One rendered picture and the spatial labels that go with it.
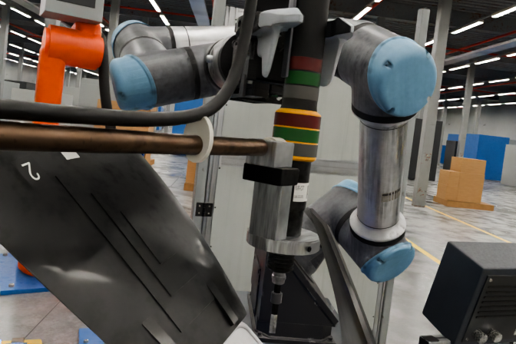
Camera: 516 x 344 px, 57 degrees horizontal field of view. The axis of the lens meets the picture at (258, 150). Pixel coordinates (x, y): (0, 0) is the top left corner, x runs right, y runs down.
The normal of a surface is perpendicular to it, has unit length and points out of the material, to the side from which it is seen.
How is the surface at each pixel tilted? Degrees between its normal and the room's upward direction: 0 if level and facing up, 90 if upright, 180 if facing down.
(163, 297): 47
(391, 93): 106
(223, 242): 90
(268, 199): 90
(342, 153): 90
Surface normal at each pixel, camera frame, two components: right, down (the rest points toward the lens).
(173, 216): 0.63, -0.70
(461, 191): 0.09, 0.07
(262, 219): -0.57, -0.02
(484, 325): 0.30, 0.34
